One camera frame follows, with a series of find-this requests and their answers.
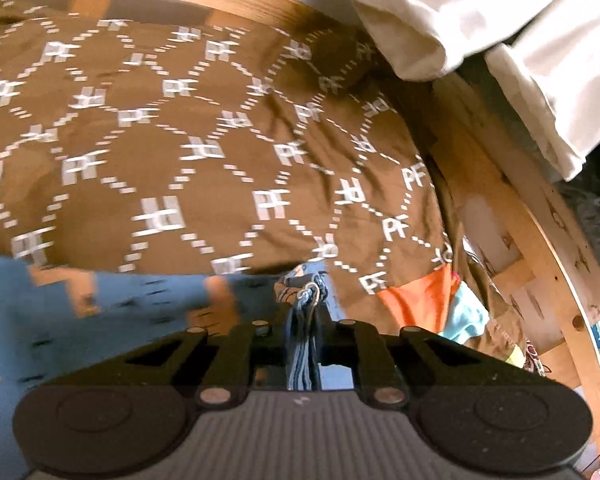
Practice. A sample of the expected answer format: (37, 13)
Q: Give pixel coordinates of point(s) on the multicolour striped bedsheet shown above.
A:
(475, 316)

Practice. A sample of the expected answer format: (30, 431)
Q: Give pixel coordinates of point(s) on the blue orange patterned pants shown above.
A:
(41, 337)

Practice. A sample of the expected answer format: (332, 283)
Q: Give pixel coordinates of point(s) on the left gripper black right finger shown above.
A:
(359, 347)

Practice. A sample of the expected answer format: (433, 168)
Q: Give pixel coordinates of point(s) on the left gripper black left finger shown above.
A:
(250, 357)

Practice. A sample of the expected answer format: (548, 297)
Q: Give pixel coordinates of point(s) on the brown PF patterned blanket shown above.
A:
(230, 149)

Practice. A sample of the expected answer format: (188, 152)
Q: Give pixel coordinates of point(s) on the wooden bed frame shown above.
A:
(515, 225)

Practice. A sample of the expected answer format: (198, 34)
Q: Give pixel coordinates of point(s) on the white hanging garment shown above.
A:
(544, 55)

